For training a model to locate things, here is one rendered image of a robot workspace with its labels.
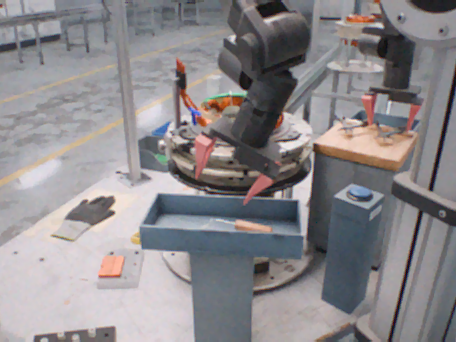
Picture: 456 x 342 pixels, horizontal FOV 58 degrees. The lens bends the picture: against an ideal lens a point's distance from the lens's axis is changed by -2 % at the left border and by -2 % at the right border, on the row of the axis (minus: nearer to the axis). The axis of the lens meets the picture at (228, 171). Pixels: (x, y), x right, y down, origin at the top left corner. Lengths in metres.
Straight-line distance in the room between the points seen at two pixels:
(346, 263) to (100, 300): 0.52
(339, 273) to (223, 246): 0.32
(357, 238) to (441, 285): 0.27
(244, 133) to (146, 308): 0.49
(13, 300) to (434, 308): 0.82
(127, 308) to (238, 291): 0.30
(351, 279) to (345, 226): 0.11
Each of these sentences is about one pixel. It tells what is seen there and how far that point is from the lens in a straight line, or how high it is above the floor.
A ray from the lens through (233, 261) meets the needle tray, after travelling 0.68.
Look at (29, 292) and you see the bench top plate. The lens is 1.05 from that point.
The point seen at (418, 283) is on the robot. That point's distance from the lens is 0.61.
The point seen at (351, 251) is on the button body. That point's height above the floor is 0.93.
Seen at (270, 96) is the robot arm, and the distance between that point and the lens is 0.57.
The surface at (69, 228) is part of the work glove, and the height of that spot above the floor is 0.79.
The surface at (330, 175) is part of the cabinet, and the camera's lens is 0.99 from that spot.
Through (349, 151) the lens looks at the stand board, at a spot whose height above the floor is 1.06.
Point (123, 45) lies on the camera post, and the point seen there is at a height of 1.22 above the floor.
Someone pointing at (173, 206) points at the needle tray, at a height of 1.04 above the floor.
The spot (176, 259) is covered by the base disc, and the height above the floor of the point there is 0.80.
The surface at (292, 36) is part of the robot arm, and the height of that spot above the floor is 1.34.
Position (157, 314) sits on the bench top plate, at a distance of 0.92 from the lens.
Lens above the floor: 1.42
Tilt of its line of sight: 26 degrees down
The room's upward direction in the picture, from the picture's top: straight up
